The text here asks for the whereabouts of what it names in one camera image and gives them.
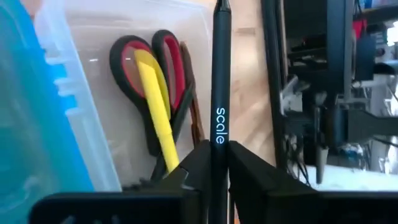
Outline black and red scissors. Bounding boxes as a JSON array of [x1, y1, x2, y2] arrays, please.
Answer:
[[108, 29, 196, 183]]

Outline yellow highlighter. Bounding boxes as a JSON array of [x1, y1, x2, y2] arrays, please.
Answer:
[[133, 49, 181, 174]]

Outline clear plastic supply box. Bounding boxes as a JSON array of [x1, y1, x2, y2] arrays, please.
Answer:
[[33, 0, 218, 192]]

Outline black metal table frame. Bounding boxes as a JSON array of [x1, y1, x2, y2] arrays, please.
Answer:
[[260, 0, 289, 171]]

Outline orange pencil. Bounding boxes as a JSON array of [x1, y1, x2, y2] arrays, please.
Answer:
[[179, 41, 206, 147]]

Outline translucent blue box lid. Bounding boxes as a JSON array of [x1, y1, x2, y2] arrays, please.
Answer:
[[0, 0, 94, 224]]

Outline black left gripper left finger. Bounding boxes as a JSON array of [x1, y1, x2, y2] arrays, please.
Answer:
[[28, 139, 213, 224]]

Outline black pen with scale print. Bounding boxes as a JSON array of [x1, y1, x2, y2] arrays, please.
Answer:
[[208, 0, 233, 224]]

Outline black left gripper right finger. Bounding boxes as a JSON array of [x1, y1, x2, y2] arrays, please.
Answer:
[[228, 139, 398, 224]]

